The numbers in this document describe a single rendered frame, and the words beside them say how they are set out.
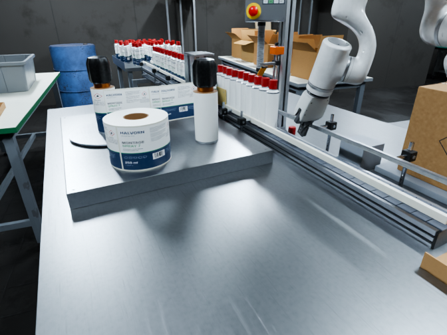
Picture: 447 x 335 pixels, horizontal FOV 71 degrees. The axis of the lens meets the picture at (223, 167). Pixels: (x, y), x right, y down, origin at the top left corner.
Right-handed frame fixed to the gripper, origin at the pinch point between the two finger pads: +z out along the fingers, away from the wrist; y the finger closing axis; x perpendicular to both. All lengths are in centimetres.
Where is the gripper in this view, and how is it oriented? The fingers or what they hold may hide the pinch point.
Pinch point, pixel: (302, 129)
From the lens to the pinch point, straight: 114.7
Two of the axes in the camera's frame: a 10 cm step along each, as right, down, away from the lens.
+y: -8.9, 2.1, -4.0
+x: 4.3, 6.7, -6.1
